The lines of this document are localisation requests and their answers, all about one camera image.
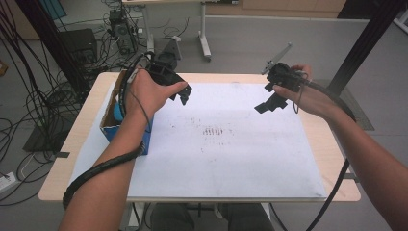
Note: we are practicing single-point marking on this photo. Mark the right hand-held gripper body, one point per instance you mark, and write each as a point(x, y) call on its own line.
point(284, 77)

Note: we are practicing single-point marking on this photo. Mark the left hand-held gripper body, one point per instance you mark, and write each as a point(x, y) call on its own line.
point(165, 72)

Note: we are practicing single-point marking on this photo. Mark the blue cardboard box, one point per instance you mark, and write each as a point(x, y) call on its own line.
point(109, 134)

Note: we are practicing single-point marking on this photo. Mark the person's right hand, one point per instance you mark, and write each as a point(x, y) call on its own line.
point(311, 99)

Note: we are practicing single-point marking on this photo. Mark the person's left hand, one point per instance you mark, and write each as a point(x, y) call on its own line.
point(144, 96)

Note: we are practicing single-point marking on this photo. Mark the black computer tower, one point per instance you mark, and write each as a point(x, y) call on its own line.
point(123, 32)

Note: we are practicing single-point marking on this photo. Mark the light wooden cabinet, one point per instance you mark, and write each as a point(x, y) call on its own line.
point(288, 6)

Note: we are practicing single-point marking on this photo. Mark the white paper sheet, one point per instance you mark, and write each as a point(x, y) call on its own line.
point(224, 166)

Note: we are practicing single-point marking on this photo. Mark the black equipment box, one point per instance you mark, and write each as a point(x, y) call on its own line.
point(78, 43)

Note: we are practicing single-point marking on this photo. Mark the person's dark grey trousers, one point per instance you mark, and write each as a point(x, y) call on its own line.
point(243, 218)

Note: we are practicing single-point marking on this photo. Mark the teal panel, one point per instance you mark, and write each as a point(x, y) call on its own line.
point(53, 8)

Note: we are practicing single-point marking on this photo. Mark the dark floor mat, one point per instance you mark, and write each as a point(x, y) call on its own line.
point(38, 141)

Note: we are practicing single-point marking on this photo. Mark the white power strip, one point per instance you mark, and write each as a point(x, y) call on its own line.
point(7, 182)

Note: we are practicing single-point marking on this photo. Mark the white desk frame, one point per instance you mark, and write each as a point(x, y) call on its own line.
point(202, 25)

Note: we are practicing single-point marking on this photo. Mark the black metal post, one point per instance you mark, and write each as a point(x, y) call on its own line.
point(51, 41)
point(365, 45)

